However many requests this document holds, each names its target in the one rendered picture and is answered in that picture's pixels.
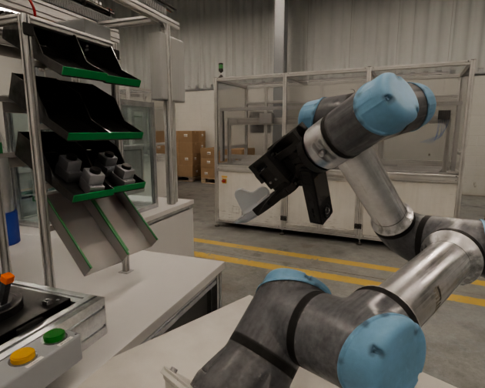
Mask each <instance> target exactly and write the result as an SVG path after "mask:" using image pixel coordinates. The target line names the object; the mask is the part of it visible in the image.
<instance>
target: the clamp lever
mask: <svg viewBox="0 0 485 388"><path fill-rule="evenodd" d="M14 278H15V276H14V275H13V274H11V273H10V272H7V273H4V274H0V282H2V286H1V290H0V305H1V306H3V305H5V304H6V303H8V295H9V291H10V287H11V283H13V282H14Z"/></svg>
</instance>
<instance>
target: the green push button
mask: <svg viewBox="0 0 485 388"><path fill-rule="evenodd" d="M64 338H65V331H64V330H63V329H60V328H57V329H51V330H49V331H48V332H46V333H45V334H44V335H43V341H44V342H45V343H56V342H58V341H60V340H63V339H64Z"/></svg>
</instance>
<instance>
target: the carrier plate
mask: <svg viewBox="0 0 485 388"><path fill-rule="evenodd" d="M10 291H16V292H18V293H21V294H22V295H23V300H24V306H23V308H22V310H20V311H19V312H18V313H16V314H15V315H14V316H12V317H10V318H8V319H6V320H3V321H1V322H0V346H1V345H2V344H3V343H6V342H7V341H9V340H11V339H12V338H14V337H16V330H17V329H18V328H20V327H22V326H24V325H25V324H27V323H30V322H31V321H33V320H34V319H37V318H39V317H40V316H42V317H43V318H44V320H46V319H48V318H49V317H51V316H53V315H55V314H56V313H58V312H60V311H62V310H63V309H65V308H67V307H69V306H71V300H70V298H68V297H64V296H57V295H53V294H49V293H42V292H39V291H34V290H30V289H24V288H20V287H16V286H11V287H10ZM45 299H52V304H50V305H48V306H44V305H42V301H43V300H45Z"/></svg>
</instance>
